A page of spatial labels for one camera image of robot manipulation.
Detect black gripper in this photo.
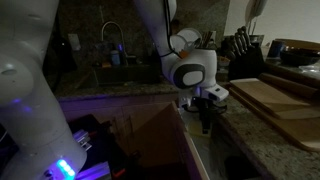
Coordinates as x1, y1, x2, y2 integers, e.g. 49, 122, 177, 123
195, 96, 215, 135

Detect yellow dish washing sponge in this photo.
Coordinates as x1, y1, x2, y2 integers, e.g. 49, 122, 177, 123
189, 122, 212, 138

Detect white kitchen drawer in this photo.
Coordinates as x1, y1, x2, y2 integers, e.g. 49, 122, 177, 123
168, 99, 268, 180

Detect black round drawer item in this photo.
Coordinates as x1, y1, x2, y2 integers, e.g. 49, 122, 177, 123
225, 154, 262, 180

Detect steel kitchen sink basin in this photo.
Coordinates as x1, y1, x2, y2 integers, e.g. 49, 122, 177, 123
92, 64, 162, 86

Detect light wooden cutting board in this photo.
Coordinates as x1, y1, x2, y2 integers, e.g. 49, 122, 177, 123
229, 77, 320, 120

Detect black knife block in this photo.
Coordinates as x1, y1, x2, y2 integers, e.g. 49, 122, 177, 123
227, 25, 267, 82

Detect wooden cooking utensils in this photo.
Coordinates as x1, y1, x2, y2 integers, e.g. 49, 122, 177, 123
202, 30, 217, 49

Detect white plates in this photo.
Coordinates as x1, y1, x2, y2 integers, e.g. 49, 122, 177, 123
169, 27, 203, 54

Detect large wooden cutting board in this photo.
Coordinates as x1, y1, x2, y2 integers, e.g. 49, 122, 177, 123
229, 87, 320, 153

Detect wooden rolling pin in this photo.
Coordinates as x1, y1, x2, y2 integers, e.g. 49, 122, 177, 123
258, 72, 320, 100

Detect blue cup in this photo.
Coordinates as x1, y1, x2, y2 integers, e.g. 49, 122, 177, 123
267, 39, 285, 60

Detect white blue soap pump bottle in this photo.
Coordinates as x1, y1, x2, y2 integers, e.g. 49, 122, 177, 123
110, 49, 121, 66

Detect black bowl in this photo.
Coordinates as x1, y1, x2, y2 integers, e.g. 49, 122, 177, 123
279, 46, 320, 67

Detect white hanging utensils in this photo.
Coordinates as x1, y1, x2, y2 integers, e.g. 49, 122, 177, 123
244, 0, 268, 36

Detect chrome curved sink faucet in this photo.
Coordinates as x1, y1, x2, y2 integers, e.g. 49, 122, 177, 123
100, 21, 129, 66

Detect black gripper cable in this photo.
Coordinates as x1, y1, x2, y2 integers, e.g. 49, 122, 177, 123
184, 102, 229, 115

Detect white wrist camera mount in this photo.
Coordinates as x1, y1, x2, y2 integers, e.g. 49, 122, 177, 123
177, 84, 230, 108

